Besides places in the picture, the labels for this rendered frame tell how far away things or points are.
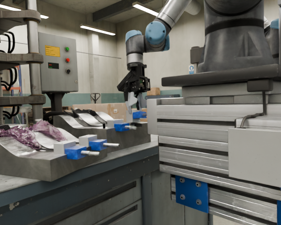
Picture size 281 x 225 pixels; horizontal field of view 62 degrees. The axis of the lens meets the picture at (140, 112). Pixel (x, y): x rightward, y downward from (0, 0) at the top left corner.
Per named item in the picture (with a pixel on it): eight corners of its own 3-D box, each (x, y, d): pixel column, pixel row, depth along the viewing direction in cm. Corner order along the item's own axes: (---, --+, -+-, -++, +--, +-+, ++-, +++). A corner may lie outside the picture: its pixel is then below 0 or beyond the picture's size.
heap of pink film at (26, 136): (73, 140, 82) (72, 118, 81) (31, 151, 65) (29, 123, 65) (21, 137, 92) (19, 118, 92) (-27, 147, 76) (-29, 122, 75)
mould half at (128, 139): (150, 141, 105) (150, 112, 104) (107, 153, 85) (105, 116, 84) (84, 134, 137) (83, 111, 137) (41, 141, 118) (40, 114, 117)
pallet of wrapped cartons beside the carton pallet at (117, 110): (132, 143, 537) (130, 102, 531) (107, 149, 473) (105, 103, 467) (96, 138, 610) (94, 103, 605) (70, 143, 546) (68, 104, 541)
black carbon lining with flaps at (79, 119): (131, 127, 104) (130, 106, 103) (103, 132, 92) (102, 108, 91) (84, 124, 126) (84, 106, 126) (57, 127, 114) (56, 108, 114)
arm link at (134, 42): (142, 27, 99) (123, 29, 100) (144, 52, 98) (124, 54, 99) (144, 36, 107) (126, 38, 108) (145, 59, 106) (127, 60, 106)
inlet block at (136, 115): (158, 119, 94) (157, 106, 95) (150, 119, 91) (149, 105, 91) (134, 123, 103) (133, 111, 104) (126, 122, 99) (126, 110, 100)
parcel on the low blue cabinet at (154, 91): (160, 95, 849) (160, 87, 847) (155, 95, 824) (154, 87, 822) (151, 95, 876) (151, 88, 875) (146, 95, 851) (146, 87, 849)
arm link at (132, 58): (122, 56, 102) (134, 61, 108) (122, 67, 101) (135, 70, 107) (135, 52, 97) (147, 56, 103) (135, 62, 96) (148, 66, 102)
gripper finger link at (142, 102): (147, 113, 99) (143, 92, 98) (137, 115, 102) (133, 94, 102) (152, 112, 101) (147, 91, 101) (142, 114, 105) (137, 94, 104)
